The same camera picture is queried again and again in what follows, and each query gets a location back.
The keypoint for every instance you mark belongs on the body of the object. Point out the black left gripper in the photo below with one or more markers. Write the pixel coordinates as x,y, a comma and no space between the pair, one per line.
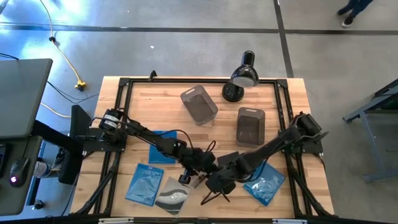
199,160

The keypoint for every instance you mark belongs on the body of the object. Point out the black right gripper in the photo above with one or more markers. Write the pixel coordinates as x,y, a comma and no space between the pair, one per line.
222,184

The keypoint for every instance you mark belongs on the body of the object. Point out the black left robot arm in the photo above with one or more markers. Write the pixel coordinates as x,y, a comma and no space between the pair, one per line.
146,133

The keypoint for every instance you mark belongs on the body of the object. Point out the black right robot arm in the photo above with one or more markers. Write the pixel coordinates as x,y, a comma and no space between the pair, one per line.
273,144

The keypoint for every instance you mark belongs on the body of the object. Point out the grey translucent plastic bin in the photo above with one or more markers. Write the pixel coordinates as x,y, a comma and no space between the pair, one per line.
250,129
199,107

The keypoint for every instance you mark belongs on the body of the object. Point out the black desk lamp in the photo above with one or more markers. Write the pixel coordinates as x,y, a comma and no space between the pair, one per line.
245,74

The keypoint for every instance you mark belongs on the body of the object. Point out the clear plastic bottle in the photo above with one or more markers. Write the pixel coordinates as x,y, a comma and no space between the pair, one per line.
42,169

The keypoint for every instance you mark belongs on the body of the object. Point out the grey metal cart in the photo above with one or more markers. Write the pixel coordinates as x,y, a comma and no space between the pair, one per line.
373,124

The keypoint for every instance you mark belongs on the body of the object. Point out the black computer mouse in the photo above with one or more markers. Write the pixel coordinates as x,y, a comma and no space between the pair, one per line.
18,171

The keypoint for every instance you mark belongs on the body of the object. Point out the grey side desk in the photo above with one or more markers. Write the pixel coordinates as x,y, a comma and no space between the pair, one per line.
21,93

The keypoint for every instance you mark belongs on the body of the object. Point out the person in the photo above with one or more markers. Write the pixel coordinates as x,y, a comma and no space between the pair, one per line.
348,20

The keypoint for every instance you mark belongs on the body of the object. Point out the black aluminium table frame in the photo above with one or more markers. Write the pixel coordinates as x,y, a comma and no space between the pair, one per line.
202,80

